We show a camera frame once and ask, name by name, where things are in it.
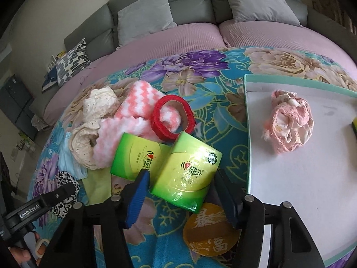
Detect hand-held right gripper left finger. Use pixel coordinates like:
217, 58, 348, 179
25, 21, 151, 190
39, 170, 151, 268

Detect yellow round coaster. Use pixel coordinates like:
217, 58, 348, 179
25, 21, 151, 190
183, 202, 242, 257

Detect beige patterned curtain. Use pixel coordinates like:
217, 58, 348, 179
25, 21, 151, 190
308, 0, 357, 34

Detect red tape roll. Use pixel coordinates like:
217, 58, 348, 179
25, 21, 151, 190
151, 95, 196, 142

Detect blue face mask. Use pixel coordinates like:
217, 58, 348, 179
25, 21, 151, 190
57, 131, 89, 179

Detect dark cabinet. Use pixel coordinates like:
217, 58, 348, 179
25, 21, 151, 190
0, 74, 37, 143

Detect pink lace garment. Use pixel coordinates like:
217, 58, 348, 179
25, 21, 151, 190
261, 89, 314, 154

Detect person's left hand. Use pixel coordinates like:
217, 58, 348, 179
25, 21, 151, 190
10, 230, 50, 268

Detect black white patterned cushion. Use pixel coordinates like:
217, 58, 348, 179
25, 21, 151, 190
56, 38, 91, 87

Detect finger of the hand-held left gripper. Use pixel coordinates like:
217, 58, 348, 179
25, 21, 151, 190
41, 182, 80, 209

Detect floral blanket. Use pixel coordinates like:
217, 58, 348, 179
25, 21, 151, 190
26, 46, 357, 268

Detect leopard print scrunchie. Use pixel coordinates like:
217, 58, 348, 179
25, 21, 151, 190
53, 170, 80, 220

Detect blue white pillow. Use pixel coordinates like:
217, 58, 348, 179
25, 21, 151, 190
42, 67, 60, 92

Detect light green cloth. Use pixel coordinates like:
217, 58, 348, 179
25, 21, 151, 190
82, 169, 115, 205

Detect pink white fuzzy towel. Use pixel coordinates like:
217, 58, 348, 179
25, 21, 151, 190
92, 81, 182, 170

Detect grey-green sofa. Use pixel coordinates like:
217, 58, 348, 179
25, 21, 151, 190
29, 0, 349, 126

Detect green tissue pack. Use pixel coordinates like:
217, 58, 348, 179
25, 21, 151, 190
110, 132, 172, 182
150, 131, 223, 213

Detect purple sofa cover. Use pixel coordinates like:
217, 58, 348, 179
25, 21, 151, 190
45, 19, 357, 126

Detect white yellow booklets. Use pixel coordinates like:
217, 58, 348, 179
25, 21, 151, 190
47, 51, 66, 70

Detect grey purple cushion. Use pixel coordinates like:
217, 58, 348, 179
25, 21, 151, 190
218, 0, 303, 28

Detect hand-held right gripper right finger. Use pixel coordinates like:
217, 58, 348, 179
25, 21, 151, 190
215, 169, 327, 268

